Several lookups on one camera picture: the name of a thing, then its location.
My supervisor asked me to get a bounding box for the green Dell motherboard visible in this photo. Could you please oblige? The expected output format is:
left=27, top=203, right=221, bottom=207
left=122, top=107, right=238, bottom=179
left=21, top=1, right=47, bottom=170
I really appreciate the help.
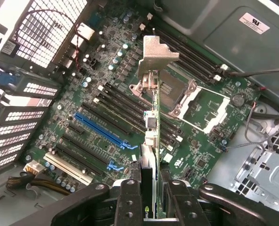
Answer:
left=24, top=7, right=263, bottom=189

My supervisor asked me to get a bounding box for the white PCI expansion slot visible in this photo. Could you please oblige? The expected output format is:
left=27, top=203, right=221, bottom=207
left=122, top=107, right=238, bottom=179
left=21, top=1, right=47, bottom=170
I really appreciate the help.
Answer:
left=43, top=152, right=93, bottom=186

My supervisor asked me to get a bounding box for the blue expansion slot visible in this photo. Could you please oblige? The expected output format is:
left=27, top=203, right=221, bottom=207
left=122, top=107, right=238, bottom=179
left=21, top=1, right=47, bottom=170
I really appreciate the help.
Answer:
left=73, top=112, right=139, bottom=151

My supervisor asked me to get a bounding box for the perforated metal drive cage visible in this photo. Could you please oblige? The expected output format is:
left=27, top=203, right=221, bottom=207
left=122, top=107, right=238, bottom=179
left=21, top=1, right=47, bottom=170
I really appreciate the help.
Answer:
left=226, top=119, right=279, bottom=212

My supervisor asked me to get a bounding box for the short black expansion slot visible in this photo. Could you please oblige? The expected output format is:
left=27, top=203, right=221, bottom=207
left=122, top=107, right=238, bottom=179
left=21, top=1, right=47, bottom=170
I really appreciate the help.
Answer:
left=68, top=123, right=85, bottom=134

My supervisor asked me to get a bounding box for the white motherboard power connector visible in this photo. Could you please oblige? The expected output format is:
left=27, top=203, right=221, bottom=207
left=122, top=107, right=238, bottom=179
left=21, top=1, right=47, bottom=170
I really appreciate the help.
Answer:
left=23, top=161, right=46, bottom=175

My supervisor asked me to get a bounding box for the metal socket cover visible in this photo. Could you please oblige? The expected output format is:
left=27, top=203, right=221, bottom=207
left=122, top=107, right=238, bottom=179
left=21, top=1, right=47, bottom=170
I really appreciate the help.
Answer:
left=174, top=86, right=232, bottom=133

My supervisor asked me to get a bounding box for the coin cell battery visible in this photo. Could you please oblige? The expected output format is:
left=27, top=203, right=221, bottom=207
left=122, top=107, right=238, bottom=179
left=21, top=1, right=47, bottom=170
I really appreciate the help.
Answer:
left=232, top=93, right=246, bottom=107

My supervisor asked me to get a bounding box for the CPU socket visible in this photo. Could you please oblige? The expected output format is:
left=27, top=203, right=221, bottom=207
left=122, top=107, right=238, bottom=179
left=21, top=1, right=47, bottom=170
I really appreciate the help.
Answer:
left=129, top=70, right=198, bottom=117

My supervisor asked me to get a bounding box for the open black silver PC case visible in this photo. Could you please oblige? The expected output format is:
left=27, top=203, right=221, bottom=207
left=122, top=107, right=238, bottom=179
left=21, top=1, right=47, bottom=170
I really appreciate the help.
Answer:
left=0, top=0, right=279, bottom=226

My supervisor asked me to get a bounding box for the braided power cable bundle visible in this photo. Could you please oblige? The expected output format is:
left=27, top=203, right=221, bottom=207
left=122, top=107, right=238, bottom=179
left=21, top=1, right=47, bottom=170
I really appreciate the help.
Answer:
left=5, top=173, right=72, bottom=196

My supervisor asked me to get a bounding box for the thin black wire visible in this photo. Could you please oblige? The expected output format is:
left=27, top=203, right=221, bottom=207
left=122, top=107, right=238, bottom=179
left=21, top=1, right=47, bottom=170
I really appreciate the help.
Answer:
left=229, top=67, right=279, bottom=78

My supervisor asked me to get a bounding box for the red black twisted wire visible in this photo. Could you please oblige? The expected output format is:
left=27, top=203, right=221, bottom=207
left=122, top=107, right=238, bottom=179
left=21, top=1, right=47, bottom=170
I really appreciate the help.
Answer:
left=12, top=8, right=82, bottom=71

